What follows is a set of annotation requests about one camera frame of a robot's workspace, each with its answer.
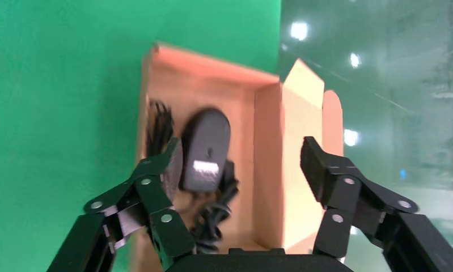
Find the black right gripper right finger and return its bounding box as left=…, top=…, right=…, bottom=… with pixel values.
left=300, top=135, right=453, bottom=272

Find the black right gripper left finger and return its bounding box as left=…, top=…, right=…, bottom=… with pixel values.
left=45, top=137, right=197, bottom=272

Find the black power plug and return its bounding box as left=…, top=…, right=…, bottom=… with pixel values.
left=146, top=99, right=239, bottom=254

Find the black computer mouse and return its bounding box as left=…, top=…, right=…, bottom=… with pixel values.
left=179, top=108, right=232, bottom=193

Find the open shallow cardboard box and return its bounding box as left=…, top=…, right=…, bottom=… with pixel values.
left=130, top=42, right=345, bottom=272

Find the green tablecloth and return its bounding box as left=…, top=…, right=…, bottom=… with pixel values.
left=0, top=0, right=282, bottom=272

